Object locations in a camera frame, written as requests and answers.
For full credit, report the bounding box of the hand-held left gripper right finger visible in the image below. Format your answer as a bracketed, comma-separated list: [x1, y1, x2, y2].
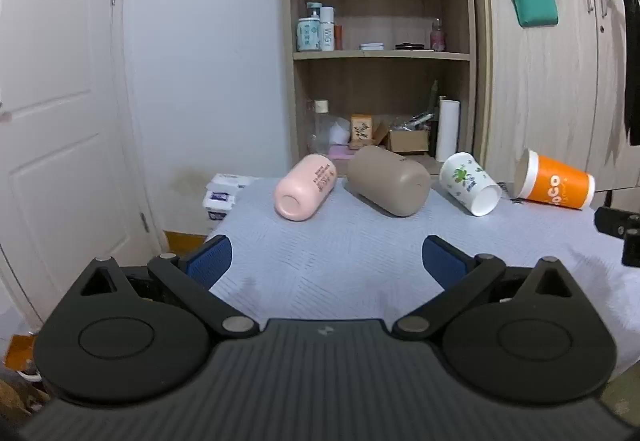
[392, 235, 582, 340]

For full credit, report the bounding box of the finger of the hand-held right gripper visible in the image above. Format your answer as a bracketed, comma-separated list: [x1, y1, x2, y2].
[594, 206, 640, 267]

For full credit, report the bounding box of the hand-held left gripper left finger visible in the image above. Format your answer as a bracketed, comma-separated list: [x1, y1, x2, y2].
[74, 235, 260, 339]

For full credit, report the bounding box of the orange paper cup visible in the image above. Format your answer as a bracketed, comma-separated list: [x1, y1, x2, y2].
[514, 149, 596, 211]

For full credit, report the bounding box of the white cup with green print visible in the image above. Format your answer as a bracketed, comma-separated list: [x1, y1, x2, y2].
[439, 152, 502, 217]

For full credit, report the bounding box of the taupe cup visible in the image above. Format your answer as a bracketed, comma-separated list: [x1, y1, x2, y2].
[347, 145, 432, 217]

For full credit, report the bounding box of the pink cup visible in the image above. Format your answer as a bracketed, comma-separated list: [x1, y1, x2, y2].
[274, 153, 337, 222]

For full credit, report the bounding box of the white tissue pack purple print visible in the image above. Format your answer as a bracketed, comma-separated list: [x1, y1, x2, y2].
[202, 190, 240, 221]

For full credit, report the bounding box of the plain white tissue pack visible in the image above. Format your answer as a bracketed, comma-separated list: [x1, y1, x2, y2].
[209, 174, 256, 190]

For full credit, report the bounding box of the light blue table cloth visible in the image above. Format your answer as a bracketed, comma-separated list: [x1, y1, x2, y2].
[204, 175, 640, 372]

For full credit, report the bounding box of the cardboard box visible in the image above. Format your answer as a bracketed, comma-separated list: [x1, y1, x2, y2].
[375, 121, 431, 155]

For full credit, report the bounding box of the white paper roll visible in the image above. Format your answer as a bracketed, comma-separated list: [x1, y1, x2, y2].
[435, 100, 460, 163]

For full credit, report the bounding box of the pink pad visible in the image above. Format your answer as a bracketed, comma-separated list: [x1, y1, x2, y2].
[327, 145, 361, 163]

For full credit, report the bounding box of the small yellow box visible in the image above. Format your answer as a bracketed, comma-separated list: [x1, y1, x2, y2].
[350, 114, 375, 149]

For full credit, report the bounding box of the wooden wardrobe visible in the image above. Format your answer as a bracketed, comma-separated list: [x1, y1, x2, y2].
[470, 0, 640, 196]

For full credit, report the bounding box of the black hanging cloth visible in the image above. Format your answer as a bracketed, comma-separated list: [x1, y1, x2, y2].
[608, 0, 640, 146]

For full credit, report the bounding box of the clear plastic bottle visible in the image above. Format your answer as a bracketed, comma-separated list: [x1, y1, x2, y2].
[307, 100, 337, 157]

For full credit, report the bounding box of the white door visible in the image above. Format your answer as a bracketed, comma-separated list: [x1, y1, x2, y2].
[0, 0, 167, 337]

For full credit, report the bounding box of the orange object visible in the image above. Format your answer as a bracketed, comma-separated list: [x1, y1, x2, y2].
[5, 335, 36, 372]

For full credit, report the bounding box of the pink bottle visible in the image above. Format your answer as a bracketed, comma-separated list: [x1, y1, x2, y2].
[430, 18, 447, 53]

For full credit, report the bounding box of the teal and white pump bottle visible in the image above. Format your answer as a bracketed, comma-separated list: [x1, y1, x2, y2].
[297, 2, 322, 52]

